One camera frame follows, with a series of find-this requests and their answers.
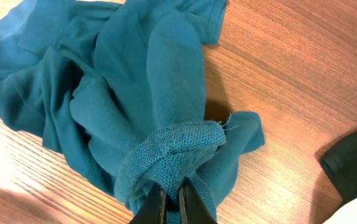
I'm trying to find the black garment at right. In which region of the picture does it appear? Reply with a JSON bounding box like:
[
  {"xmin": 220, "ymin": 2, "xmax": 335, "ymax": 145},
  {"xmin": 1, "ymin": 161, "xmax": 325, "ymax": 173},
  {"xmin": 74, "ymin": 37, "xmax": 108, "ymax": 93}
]
[{"xmin": 319, "ymin": 131, "xmax": 357, "ymax": 203}]

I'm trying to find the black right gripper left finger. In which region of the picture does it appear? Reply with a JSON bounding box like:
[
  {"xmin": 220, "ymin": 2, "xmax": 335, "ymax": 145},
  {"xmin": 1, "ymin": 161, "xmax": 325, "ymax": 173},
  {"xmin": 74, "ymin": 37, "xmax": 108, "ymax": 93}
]
[{"xmin": 129, "ymin": 183, "xmax": 167, "ymax": 224}]

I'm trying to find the dark blue shirt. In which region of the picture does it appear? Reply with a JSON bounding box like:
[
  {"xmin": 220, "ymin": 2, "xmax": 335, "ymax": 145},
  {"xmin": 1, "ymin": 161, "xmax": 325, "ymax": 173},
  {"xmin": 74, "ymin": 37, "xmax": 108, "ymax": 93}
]
[{"xmin": 0, "ymin": 1, "xmax": 265, "ymax": 223}]

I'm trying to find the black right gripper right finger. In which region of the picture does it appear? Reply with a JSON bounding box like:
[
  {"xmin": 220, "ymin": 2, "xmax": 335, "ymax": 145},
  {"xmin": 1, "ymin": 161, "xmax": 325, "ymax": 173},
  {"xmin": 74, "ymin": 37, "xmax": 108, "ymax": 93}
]
[{"xmin": 179, "ymin": 179, "xmax": 217, "ymax": 224}]

